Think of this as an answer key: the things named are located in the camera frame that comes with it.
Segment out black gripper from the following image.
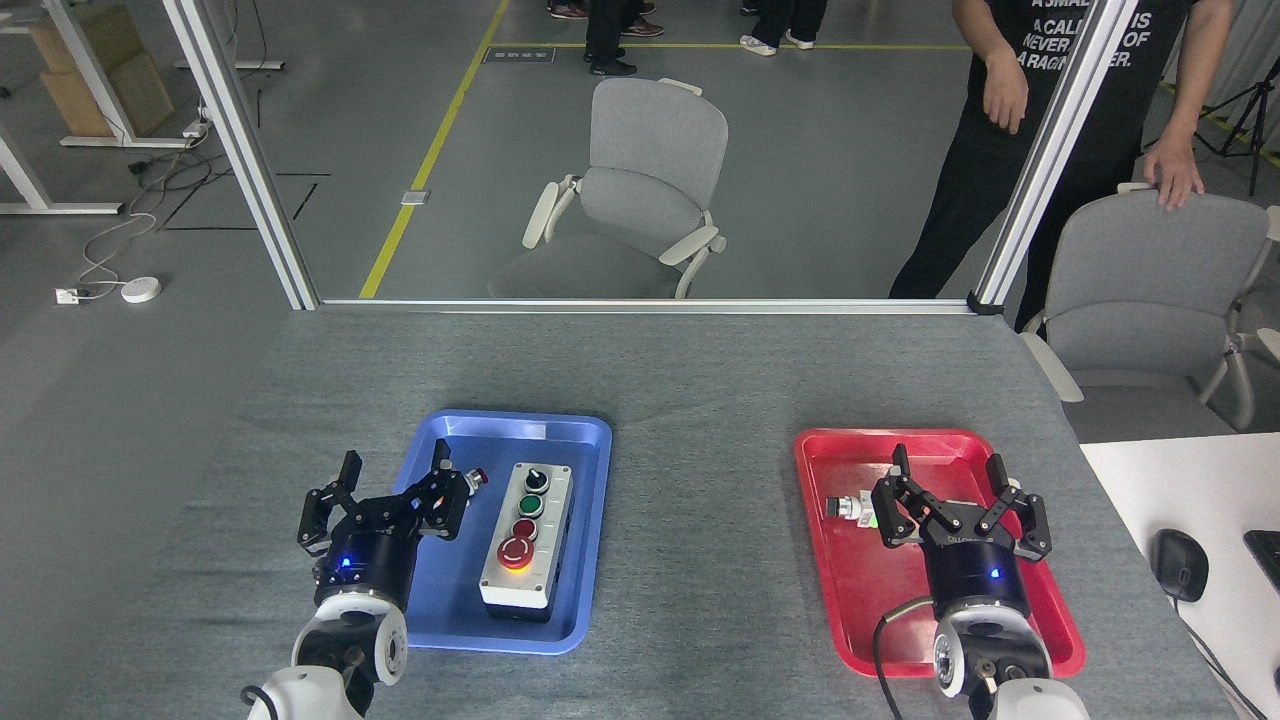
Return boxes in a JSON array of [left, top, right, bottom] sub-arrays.
[[297, 438, 473, 613], [872, 445, 1054, 619]]

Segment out grey four-button control box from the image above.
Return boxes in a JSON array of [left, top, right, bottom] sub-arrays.
[[478, 462, 576, 623]]

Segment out black push button green block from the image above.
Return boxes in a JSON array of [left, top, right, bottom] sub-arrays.
[[826, 492, 881, 529]]

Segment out cardboard box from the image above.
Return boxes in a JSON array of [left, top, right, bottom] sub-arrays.
[[28, 5, 176, 139]]

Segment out person's left hand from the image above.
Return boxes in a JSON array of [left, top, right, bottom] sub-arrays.
[[1143, 135, 1206, 211]]

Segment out person's right hand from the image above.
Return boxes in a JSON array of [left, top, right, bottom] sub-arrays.
[[983, 48, 1030, 136]]

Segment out red plastic tray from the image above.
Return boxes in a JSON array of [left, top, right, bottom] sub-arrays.
[[793, 428, 1087, 679]]

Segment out blue plastic tray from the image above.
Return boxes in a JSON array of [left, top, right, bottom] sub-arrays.
[[392, 410, 613, 656]]

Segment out white side table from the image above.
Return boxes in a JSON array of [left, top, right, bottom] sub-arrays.
[[1080, 432, 1280, 720]]

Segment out black computer mouse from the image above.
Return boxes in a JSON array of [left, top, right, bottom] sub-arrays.
[[1150, 528, 1211, 603]]

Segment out grey chair white armrests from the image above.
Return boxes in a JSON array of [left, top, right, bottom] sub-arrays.
[[1018, 183, 1280, 433], [488, 78, 729, 301]]

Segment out black keyboard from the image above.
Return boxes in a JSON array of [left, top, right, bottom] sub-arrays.
[[1243, 530, 1280, 593]]

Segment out black tripod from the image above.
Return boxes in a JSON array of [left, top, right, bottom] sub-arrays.
[[1195, 60, 1280, 196]]

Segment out person with black shoes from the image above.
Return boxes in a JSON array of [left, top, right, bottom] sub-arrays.
[[583, 0, 641, 78]]

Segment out person with white shoes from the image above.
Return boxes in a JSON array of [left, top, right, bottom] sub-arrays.
[[740, 0, 829, 57]]

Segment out person with brown shoes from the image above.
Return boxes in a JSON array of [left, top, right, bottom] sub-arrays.
[[547, 0, 665, 39]]

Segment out black mouse cable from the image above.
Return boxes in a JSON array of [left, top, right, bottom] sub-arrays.
[[1175, 598, 1280, 720]]

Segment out silver frame crossbar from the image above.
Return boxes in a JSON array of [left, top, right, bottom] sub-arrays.
[[315, 297, 976, 317]]

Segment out silver frame post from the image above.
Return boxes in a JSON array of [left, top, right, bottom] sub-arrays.
[[160, 0, 321, 311], [968, 0, 1141, 316]]

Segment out white floor cable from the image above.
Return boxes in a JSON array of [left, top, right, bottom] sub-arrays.
[[78, 210, 161, 298]]

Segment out black floor cables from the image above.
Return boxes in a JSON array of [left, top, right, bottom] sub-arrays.
[[125, 150, 216, 216]]

